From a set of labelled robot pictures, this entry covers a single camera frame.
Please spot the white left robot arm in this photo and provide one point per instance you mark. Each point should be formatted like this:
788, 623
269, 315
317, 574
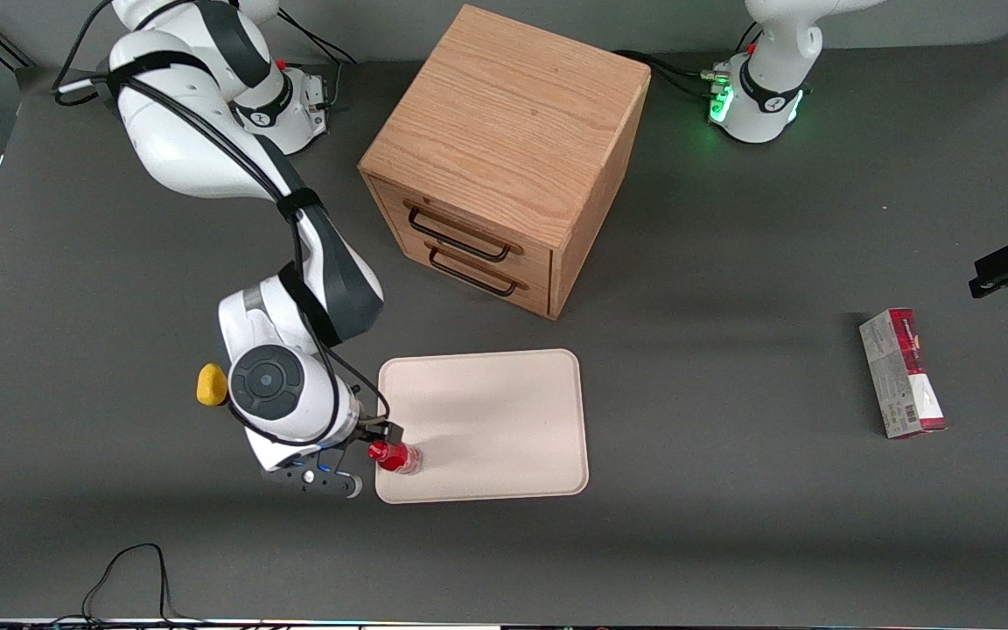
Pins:
766, 96

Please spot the yellow sponge toy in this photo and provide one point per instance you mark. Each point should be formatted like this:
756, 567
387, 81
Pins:
210, 385

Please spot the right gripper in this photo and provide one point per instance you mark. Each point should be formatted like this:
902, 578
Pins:
379, 432

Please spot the red and grey carton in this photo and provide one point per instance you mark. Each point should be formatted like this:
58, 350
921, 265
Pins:
902, 376

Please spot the wooden drawer cabinet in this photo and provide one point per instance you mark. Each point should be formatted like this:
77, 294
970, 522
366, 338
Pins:
504, 114

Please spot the white rectangular tray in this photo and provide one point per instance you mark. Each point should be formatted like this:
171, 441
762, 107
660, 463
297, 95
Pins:
504, 420

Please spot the red coke bottle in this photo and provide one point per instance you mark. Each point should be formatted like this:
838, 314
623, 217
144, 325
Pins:
396, 458

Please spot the wooden drawer front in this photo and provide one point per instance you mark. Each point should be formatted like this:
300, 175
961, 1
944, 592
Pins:
504, 293
478, 223

